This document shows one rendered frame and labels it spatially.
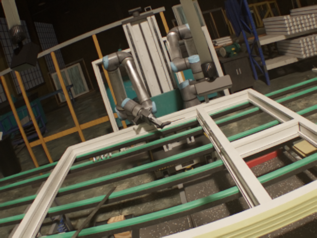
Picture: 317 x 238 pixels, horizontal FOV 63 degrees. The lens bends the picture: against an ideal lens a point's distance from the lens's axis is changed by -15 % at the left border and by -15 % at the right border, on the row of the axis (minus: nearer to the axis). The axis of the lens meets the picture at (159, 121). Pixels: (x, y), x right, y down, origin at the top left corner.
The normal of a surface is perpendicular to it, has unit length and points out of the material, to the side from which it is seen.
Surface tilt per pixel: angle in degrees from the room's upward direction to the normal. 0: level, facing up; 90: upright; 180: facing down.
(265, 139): 90
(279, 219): 90
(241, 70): 90
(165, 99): 90
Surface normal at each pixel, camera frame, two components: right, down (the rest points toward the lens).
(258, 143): 0.04, 0.26
